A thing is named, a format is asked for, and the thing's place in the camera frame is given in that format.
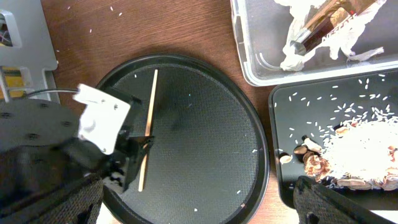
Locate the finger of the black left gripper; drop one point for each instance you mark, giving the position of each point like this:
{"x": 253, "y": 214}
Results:
{"x": 133, "y": 166}
{"x": 136, "y": 144}

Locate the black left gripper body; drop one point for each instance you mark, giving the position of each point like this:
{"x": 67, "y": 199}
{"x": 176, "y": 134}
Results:
{"x": 109, "y": 167}

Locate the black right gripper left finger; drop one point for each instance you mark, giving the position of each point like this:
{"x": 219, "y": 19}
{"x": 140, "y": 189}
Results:
{"x": 78, "y": 202}

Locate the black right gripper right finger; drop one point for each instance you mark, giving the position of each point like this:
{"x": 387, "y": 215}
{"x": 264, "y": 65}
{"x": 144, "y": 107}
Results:
{"x": 317, "y": 204}

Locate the rice and nut food scraps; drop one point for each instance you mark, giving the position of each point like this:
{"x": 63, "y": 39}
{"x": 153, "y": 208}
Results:
{"x": 351, "y": 146}

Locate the wooden chopstick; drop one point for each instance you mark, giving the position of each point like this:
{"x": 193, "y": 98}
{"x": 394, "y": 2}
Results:
{"x": 142, "y": 176}

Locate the white paper napkin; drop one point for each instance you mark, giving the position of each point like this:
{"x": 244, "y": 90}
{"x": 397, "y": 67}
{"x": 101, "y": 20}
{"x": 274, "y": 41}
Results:
{"x": 343, "y": 40}

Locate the gold snack wrapper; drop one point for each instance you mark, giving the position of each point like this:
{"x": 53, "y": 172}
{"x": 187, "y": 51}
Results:
{"x": 331, "y": 17}

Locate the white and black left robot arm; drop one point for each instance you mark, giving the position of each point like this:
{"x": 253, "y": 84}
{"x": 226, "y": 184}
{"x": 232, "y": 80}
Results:
{"x": 47, "y": 151}

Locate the black rectangular food-waste tray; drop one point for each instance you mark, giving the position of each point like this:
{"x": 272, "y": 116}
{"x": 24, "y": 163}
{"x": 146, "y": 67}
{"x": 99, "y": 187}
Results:
{"x": 311, "y": 109}

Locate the grey plastic dishwasher rack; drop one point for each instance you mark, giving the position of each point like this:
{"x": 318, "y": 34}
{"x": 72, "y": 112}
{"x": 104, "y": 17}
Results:
{"x": 31, "y": 51}

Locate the clear plastic waste bin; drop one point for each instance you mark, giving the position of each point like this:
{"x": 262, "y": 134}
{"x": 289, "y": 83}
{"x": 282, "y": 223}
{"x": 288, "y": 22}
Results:
{"x": 260, "y": 31}

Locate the round black serving tray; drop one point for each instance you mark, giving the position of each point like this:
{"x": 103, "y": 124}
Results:
{"x": 208, "y": 163}

